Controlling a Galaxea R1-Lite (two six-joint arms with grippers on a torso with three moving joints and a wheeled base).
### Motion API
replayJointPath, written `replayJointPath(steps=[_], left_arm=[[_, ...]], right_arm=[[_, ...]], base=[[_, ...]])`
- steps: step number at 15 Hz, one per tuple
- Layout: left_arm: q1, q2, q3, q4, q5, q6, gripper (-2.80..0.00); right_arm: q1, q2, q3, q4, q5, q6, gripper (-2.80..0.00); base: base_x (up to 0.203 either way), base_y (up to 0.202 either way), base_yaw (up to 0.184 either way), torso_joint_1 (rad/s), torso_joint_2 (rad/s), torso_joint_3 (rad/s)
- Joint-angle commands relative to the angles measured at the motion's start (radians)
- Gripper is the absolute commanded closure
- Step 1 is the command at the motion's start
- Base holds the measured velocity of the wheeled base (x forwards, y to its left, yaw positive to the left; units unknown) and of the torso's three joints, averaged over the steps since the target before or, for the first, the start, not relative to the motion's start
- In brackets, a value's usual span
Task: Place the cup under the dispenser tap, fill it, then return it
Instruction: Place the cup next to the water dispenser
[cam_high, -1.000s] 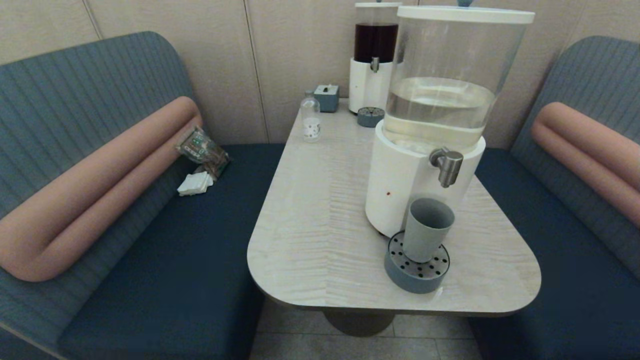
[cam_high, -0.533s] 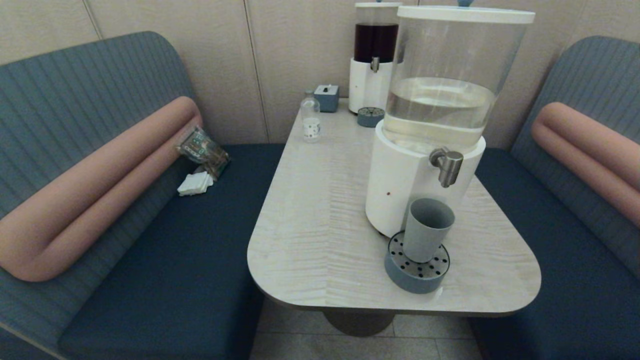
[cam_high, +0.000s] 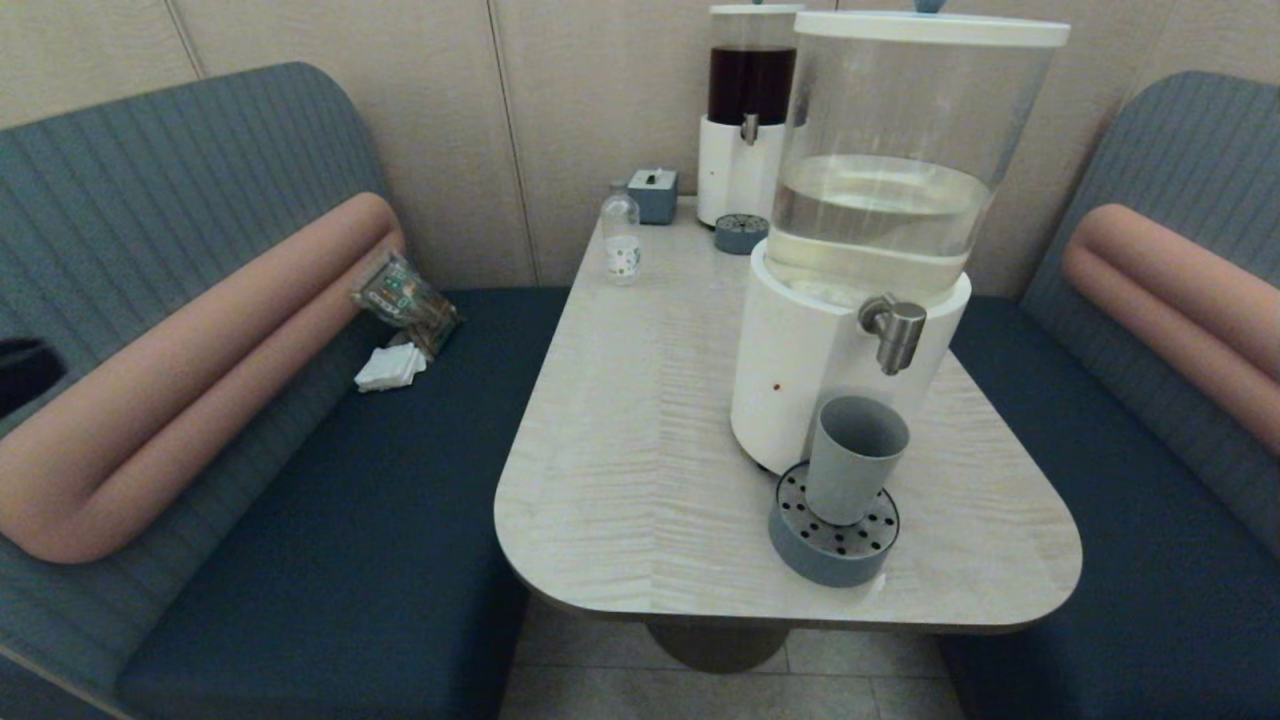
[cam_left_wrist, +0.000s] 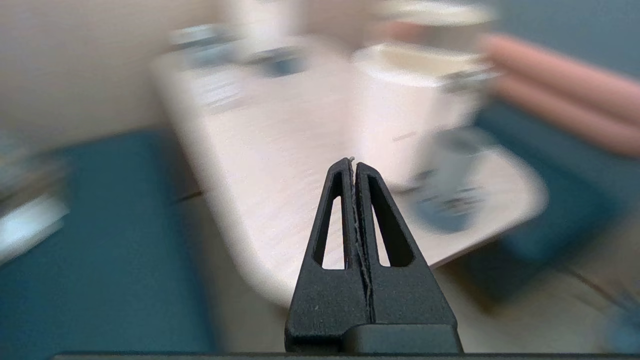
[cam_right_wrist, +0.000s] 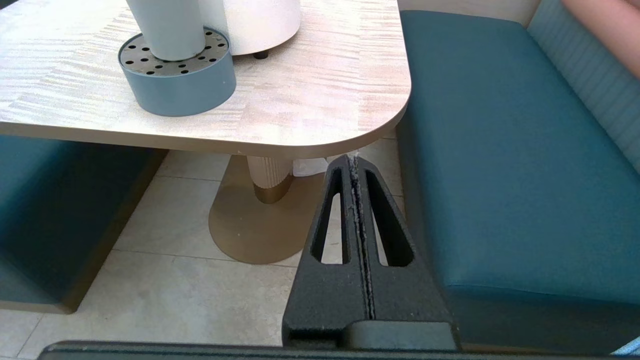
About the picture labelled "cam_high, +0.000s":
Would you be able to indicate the green snack bag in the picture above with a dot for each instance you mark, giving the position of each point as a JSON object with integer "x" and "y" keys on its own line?
{"x": 405, "y": 300}

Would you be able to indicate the large blue round drip tray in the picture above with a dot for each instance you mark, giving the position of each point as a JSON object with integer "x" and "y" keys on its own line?
{"x": 820, "y": 565}

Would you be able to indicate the blue-grey tissue box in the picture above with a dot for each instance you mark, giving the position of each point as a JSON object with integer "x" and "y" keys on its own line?
{"x": 653, "y": 200}

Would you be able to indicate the dark drink dispenser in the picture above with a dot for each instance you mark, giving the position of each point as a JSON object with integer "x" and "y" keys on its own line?
{"x": 730, "y": 170}

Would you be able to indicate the blue-grey booth sofa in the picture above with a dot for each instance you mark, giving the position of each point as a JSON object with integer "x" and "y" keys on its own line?
{"x": 300, "y": 550}
{"x": 1150, "y": 600}

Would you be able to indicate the dark drink dispenser lid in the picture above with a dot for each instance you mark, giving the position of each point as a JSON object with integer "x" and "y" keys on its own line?
{"x": 750, "y": 9}

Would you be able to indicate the clear tank water dispenser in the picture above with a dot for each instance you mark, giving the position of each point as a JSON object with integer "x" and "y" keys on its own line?
{"x": 800, "y": 360}

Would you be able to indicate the grey-blue plastic cup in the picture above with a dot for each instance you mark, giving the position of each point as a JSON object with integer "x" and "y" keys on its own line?
{"x": 850, "y": 470}

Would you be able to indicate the white folded napkins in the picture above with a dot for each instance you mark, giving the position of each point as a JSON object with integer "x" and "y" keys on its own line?
{"x": 390, "y": 370}

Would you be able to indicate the dark drink dispenser tap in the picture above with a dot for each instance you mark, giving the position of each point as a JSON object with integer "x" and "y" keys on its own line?
{"x": 749, "y": 128}

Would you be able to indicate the small blue round drip tray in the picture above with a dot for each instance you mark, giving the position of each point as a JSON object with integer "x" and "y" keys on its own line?
{"x": 740, "y": 240}

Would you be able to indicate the dark round table pedestal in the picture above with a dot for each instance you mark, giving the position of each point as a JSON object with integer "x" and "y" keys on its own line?
{"x": 715, "y": 650}

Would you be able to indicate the silver water dispenser tap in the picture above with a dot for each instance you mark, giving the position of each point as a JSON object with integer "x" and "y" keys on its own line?
{"x": 895, "y": 335}

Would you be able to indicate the pink bolster cushion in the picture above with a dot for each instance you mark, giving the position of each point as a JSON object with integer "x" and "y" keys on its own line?
{"x": 180, "y": 390}
{"x": 1180, "y": 300}

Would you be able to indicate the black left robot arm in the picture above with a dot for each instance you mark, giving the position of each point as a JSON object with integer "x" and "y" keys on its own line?
{"x": 25, "y": 375}

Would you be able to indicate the small clear bottle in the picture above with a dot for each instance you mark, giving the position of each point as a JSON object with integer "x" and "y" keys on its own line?
{"x": 622, "y": 255}

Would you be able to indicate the water dispenser white lid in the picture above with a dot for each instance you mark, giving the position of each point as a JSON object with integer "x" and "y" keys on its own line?
{"x": 930, "y": 28}

